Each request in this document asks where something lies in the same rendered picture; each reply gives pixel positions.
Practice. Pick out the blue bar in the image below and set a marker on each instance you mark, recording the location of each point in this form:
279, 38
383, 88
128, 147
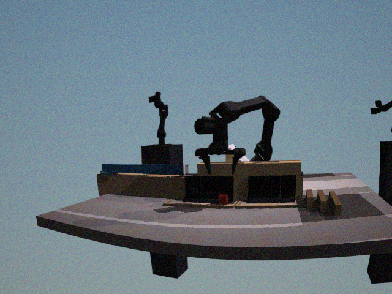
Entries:
109, 169

